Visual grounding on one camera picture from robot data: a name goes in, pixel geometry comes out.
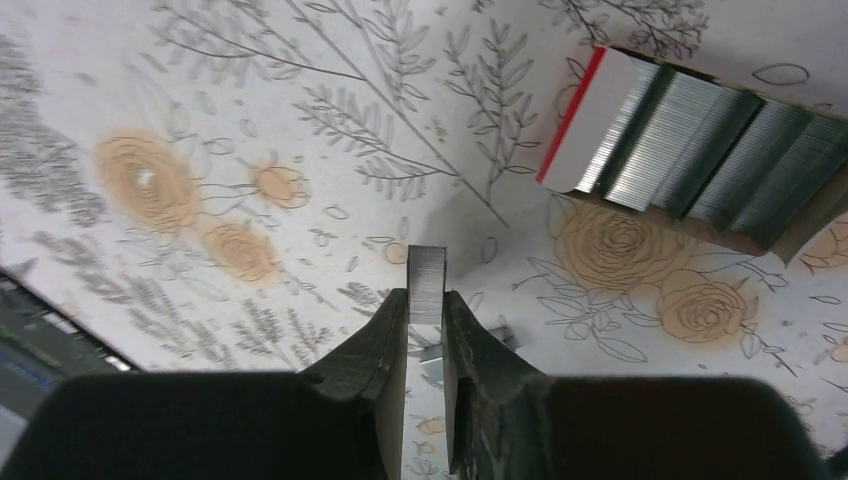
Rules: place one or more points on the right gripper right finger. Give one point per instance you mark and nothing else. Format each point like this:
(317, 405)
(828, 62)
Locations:
(508, 420)

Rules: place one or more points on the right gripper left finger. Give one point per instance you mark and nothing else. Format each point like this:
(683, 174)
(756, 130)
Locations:
(340, 418)

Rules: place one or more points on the staple strip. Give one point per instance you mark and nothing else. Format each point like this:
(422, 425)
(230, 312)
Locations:
(465, 342)
(426, 276)

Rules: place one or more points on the floral table mat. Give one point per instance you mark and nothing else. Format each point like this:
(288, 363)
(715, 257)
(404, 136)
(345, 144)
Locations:
(235, 184)

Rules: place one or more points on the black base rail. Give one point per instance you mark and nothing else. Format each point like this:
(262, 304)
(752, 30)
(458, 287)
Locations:
(42, 348)

